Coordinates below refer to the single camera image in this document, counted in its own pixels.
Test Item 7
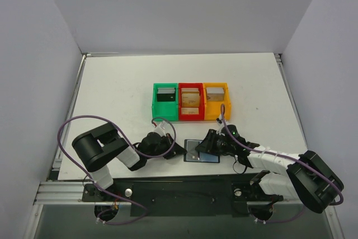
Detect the orange plastic bin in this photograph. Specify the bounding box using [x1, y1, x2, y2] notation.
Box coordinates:
[202, 82, 232, 121]

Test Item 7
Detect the black leather card holder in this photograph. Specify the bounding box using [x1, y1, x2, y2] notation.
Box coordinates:
[183, 139, 220, 163]

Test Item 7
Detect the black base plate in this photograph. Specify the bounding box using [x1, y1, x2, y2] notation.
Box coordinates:
[82, 174, 284, 217]

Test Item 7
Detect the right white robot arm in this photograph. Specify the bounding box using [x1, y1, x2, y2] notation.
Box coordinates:
[195, 124, 344, 213]

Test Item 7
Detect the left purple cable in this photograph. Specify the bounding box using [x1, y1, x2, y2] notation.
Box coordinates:
[57, 115, 177, 226]

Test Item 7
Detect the purple cable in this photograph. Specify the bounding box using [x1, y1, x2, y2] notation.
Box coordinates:
[57, 115, 177, 226]
[219, 104, 344, 224]

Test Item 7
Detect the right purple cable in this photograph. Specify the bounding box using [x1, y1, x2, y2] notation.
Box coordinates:
[219, 104, 344, 224]

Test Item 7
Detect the green plastic bin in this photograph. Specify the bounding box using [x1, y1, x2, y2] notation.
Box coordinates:
[152, 83, 178, 121]

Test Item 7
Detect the dark grey credit card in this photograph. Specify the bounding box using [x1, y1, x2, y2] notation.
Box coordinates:
[185, 139, 201, 162]

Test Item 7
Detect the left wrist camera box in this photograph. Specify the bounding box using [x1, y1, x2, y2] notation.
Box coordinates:
[153, 121, 170, 137]

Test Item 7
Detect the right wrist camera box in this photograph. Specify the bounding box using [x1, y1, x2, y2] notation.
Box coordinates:
[216, 116, 224, 135]

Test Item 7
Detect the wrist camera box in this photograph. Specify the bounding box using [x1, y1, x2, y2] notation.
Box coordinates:
[216, 116, 224, 135]
[153, 121, 170, 137]

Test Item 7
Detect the black card stack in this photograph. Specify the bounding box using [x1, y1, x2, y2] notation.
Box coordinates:
[156, 87, 176, 102]

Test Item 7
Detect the blue credit card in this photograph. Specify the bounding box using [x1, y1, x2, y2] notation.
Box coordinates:
[199, 152, 220, 163]

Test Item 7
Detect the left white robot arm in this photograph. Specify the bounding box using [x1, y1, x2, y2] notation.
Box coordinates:
[72, 122, 187, 189]

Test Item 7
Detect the aluminium frame rail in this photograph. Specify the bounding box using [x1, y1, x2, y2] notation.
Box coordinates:
[33, 53, 118, 206]

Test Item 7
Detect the red plastic bin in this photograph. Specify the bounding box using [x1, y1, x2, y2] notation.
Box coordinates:
[178, 83, 205, 121]

